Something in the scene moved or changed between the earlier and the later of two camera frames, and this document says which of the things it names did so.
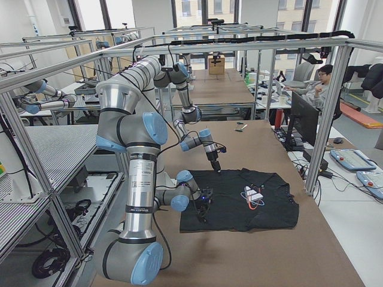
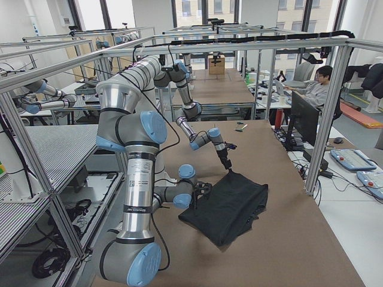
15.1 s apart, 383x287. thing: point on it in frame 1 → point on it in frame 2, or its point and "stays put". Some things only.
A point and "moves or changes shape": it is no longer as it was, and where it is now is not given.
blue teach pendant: [352, 159] stays put
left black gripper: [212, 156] → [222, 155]
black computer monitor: [306, 116] stays put
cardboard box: [216, 66] stays put
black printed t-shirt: [245, 200] moves or changes shape
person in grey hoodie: [315, 92] stays put
